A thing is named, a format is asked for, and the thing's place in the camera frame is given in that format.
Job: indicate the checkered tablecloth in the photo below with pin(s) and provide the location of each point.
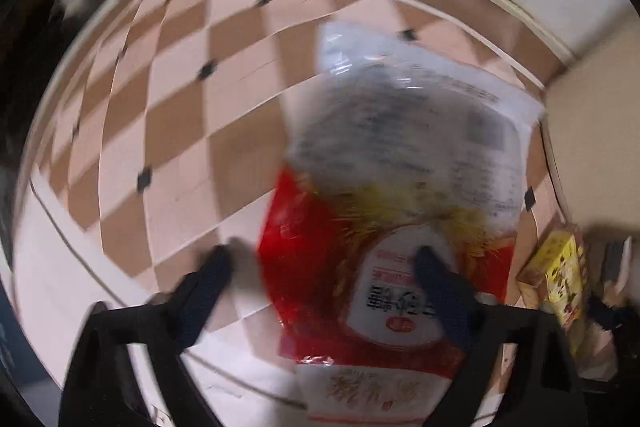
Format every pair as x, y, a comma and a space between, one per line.
175, 132

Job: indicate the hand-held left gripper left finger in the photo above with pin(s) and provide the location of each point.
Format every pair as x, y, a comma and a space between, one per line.
205, 292

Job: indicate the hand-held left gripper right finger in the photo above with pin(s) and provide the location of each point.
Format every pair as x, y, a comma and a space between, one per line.
445, 297

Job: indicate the clear printed packet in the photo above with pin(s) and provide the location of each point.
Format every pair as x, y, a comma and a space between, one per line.
400, 132

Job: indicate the long yellow box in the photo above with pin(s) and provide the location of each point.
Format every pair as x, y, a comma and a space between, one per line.
560, 267

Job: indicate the red and white food packet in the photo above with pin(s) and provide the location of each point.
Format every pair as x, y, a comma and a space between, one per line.
310, 267

